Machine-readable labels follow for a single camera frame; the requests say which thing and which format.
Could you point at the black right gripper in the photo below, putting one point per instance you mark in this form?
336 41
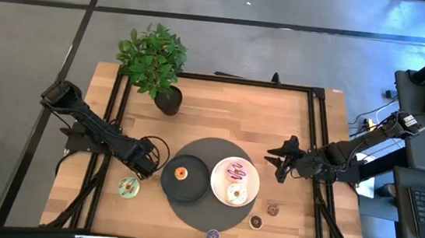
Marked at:
309 165

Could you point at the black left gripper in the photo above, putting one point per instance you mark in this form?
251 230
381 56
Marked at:
142 157

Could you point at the green iced large donut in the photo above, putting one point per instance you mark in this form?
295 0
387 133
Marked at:
128 187

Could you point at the orange small donut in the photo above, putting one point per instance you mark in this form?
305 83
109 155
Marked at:
178 175

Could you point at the brown sprinkled small donut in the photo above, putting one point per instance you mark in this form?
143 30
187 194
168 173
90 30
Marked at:
276 210

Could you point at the pink iced large donut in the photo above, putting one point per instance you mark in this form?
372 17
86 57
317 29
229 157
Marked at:
236 176

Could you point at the white iced large donut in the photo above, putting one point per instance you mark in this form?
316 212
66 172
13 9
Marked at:
242 196

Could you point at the chocolate white-rimmed small donut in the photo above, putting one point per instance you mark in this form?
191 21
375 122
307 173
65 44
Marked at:
256 222

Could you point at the purple sprinkled small donut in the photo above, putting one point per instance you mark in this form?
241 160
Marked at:
213 236

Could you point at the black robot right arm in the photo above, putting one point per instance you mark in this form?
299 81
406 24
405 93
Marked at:
354 146

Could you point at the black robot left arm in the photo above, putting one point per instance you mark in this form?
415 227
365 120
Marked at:
91 123

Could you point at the black round plate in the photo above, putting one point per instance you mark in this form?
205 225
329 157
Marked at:
194 187

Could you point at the white round plate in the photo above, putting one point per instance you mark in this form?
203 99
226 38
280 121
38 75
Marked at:
219 170

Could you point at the black plant pot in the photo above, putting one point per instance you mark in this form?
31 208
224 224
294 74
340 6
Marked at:
169 105

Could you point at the round dark woven placemat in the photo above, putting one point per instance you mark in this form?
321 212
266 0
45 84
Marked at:
207 216

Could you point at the white paper sheet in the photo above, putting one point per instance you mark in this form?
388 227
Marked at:
366 188

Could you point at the black tape roll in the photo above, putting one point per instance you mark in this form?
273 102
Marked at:
387 189

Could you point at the green leafy artificial plant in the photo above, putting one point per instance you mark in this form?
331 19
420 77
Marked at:
152 58

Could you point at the black frame clamp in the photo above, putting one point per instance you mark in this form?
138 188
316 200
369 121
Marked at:
276 78

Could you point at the black aluminium table frame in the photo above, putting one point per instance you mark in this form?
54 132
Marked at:
239 81

